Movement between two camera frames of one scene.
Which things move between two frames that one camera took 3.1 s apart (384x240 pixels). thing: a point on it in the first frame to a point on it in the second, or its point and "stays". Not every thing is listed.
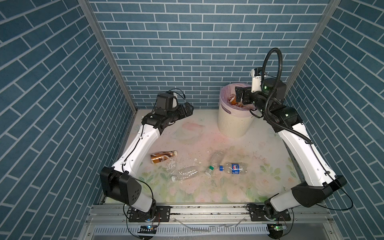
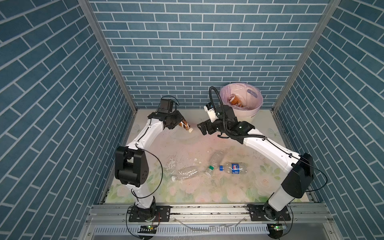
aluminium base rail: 210,222 stays
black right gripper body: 248,99 to 212,128
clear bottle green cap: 216,161 stays
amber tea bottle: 161,156 to 183,123
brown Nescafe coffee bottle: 232,100 stays
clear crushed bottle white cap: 185,173 stays
